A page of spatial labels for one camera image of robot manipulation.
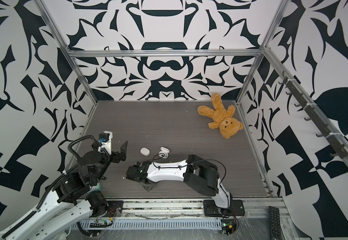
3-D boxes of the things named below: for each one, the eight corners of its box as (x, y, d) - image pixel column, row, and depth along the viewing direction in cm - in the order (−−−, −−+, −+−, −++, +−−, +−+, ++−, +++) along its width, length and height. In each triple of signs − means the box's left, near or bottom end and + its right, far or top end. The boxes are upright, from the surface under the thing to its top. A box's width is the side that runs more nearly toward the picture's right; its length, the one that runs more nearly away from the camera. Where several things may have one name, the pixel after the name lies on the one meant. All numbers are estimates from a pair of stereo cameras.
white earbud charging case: (158, 156, 93) (158, 153, 90) (161, 149, 96) (161, 146, 93) (167, 159, 92) (166, 156, 89) (169, 151, 95) (169, 148, 92)
